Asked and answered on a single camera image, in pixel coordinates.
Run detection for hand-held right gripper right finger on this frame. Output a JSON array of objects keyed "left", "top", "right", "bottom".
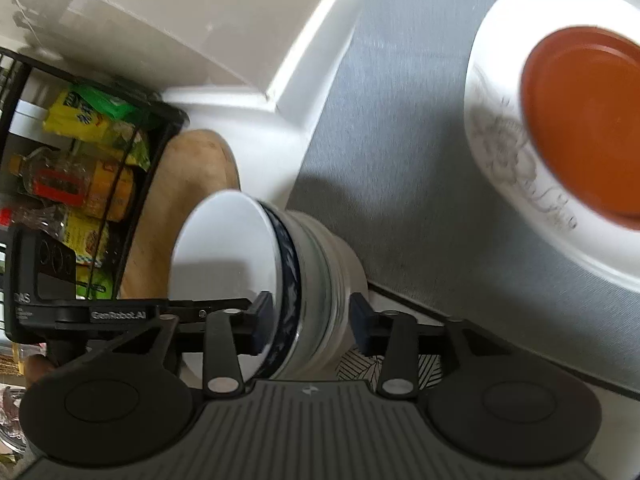
[{"left": 349, "top": 292, "right": 521, "bottom": 401}]

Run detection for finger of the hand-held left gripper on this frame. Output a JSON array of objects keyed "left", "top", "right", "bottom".
[{"left": 157, "top": 297, "right": 253, "bottom": 323}]

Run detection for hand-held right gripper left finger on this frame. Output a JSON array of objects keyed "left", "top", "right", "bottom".
[{"left": 102, "top": 294, "right": 275, "bottom": 401}]

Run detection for plain white round bowl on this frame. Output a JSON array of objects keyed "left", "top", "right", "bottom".
[{"left": 286, "top": 210, "right": 372, "bottom": 372}]

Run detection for white bowl with blue pattern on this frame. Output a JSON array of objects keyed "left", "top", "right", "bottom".
[{"left": 169, "top": 190, "right": 304, "bottom": 382}]

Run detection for white square plate small flowers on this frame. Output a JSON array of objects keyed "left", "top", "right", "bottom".
[{"left": 464, "top": 0, "right": 640, "bottom": 307}]

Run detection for brown round plate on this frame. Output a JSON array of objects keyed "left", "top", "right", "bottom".
[{"left": 518, "top": 26, "right": 640, "bottom": 232}]

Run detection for person's left hand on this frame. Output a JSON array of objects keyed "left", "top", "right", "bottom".
[{"left": 24, "top": 354, "right": 57, "bottom": 386}]

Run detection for white leaf-printed mat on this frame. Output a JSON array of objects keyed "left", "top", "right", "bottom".
[{"left": 332, "top": 280, "right": 451, "bottom": 392}]

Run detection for yellow box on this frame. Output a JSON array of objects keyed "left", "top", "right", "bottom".
[{"left": 59, "top": 210, "right": 112, "bottom": 267}]

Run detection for oil bottle with red label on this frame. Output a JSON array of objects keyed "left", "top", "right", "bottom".
[{"left": 10, "top": 147, "right": 137, "bottom": 222}]

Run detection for round wooden cutting board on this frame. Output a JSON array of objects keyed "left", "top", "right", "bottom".
[{"left": 120, "top": 129, "right": 242, "bottom": 302}]

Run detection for yellow snack packet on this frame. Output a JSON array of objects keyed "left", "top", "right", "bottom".
[{"left": 42, "top": 87, "right": 152, "bottom": 172}]

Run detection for grey table mat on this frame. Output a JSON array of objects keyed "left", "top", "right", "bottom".
[{"left": 287, "top": 0, "right": 640, "bottom": 397}]

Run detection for black metal rack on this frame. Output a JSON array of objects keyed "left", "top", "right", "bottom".
[{"left": 0, "top": 47, "right": 189, "bottom": 307}]

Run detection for green snack packet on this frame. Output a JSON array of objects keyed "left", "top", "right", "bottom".
[{"left": 67, "top": 85, "right": 142, "bottom": 122}]

